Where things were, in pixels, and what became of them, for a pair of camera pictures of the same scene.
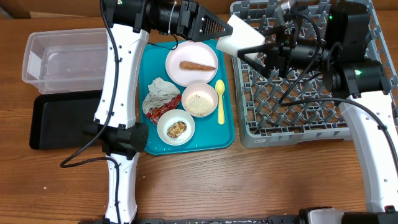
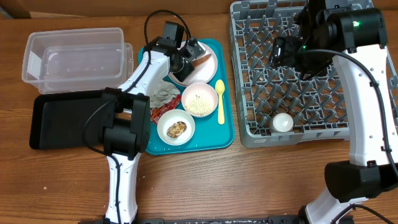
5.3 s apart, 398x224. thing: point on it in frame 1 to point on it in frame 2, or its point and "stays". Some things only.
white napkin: x=160 y=92 stays
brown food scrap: x=176 y=129 stays
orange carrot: x=192 y=66 to x=196 y=62
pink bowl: x=199 y=99 stays
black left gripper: x=192 y=21 to x=182 y=76
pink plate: x=191 y=62 stays
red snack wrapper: x=153 y=115 stays
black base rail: x=219 y=219 stays
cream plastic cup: x=243 y=37 to x=280 y=122
